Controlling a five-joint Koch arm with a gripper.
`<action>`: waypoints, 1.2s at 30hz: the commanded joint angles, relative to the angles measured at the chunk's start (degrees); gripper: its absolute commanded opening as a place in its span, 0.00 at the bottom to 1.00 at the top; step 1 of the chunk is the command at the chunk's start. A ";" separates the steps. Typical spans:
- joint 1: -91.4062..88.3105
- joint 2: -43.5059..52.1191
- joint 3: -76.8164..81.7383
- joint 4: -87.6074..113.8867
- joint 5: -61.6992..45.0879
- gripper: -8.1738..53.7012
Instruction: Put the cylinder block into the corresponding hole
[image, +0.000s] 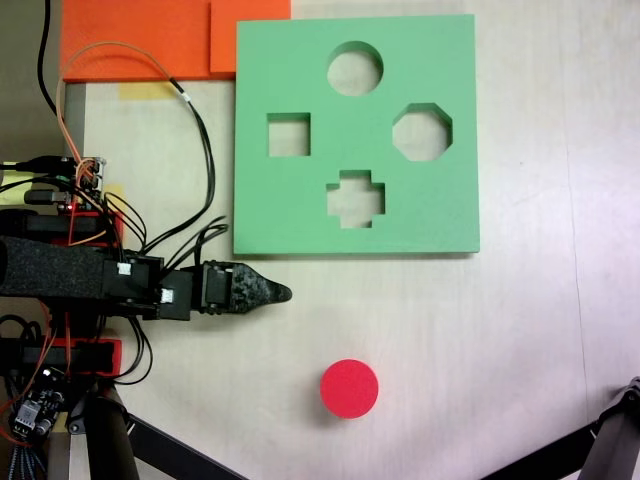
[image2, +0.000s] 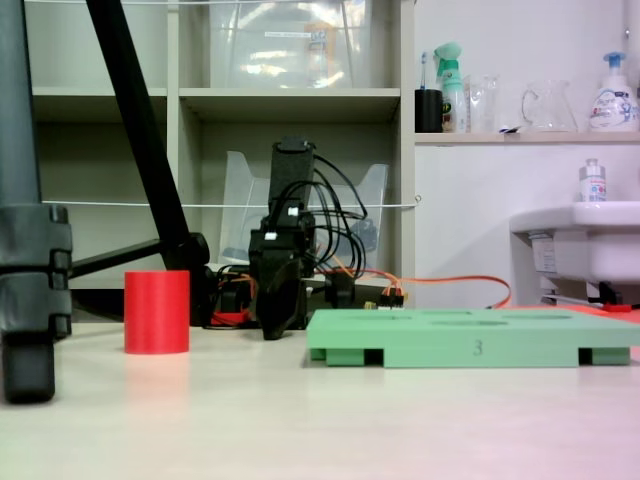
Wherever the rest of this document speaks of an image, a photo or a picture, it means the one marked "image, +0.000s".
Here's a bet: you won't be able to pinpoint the green shape sorter board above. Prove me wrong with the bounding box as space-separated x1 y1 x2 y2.
232 13 481 259

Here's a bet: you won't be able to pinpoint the black tripod brace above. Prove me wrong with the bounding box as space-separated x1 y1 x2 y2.
477 422 601 480
124 417 239 480

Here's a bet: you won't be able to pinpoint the thin orange wire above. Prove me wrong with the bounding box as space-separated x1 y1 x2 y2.
0 307 59 416

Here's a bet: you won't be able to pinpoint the black wires at circuit board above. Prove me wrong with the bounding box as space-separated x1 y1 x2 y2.
102 192 149 251

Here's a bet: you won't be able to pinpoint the red cylinder block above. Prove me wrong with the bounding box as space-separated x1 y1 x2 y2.
319 358 380 420

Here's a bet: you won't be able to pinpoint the black gripper servo wires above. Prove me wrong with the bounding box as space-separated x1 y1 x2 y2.
162 214 230 274

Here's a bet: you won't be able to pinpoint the black tripod leg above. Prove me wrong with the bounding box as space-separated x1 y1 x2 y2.
574 374 640 480
69 382 140 480

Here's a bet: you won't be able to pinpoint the black power circuit board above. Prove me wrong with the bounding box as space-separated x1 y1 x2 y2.
9 369 69 444

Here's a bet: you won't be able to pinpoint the yellow sticky note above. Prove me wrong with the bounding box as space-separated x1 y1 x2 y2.
0 159 32 206

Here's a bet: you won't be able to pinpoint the thick black cable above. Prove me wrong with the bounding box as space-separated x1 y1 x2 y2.
37 0 60 119

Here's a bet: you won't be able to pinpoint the small circuit board with connectors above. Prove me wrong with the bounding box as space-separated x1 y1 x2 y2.
73 156 109 202

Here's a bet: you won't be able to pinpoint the orange and black wire bundle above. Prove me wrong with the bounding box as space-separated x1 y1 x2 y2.
55 40 217 251

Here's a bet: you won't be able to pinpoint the black rectangular plug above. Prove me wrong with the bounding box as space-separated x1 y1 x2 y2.
23 188 69 206

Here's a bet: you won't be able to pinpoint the blue white braided cable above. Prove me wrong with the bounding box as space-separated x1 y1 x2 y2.
6 442 34 480

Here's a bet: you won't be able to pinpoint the looping black wires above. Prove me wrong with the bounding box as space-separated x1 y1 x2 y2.
117 317 154 386

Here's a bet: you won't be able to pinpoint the black USB cable plug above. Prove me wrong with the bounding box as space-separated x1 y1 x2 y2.
0 155 76 174

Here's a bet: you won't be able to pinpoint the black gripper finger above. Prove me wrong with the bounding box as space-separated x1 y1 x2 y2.
234 290 294 316
234 263 294 297

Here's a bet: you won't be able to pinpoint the large flat orange plate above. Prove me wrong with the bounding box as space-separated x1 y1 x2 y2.
59 0 237 84

